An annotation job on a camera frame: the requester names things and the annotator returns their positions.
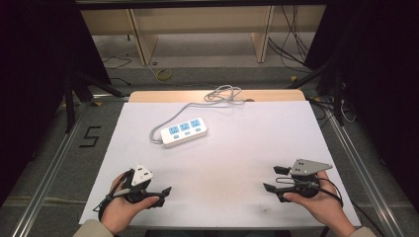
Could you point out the person's right hand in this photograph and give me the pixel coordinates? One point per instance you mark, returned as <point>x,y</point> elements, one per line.
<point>324,205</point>

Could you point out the white power strip blue sockets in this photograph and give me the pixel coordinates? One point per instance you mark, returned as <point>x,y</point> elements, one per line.
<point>184,132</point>

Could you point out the white table cover sheet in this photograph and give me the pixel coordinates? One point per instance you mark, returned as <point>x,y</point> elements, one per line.
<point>237,158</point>

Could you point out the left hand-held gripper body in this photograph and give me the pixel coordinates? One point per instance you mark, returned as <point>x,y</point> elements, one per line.
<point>141,175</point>

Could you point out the light wooden table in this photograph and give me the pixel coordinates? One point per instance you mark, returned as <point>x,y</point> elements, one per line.
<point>270,95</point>

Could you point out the dark curtain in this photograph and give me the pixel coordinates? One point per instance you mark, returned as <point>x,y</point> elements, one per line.
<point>33,82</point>
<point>382,82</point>

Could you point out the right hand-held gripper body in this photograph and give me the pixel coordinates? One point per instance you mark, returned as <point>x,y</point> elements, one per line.
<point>306,168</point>

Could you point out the light wooden desk frame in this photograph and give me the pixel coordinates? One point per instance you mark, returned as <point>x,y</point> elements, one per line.
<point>204,19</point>

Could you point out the black metal stand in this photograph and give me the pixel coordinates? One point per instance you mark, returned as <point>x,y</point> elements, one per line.
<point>332,82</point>
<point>82,85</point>

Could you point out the person's left hand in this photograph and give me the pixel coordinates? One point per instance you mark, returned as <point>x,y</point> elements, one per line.
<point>122,210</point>

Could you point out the aluminium floor rail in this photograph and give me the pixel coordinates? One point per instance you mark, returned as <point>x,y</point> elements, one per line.
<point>49,171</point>
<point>359,164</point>

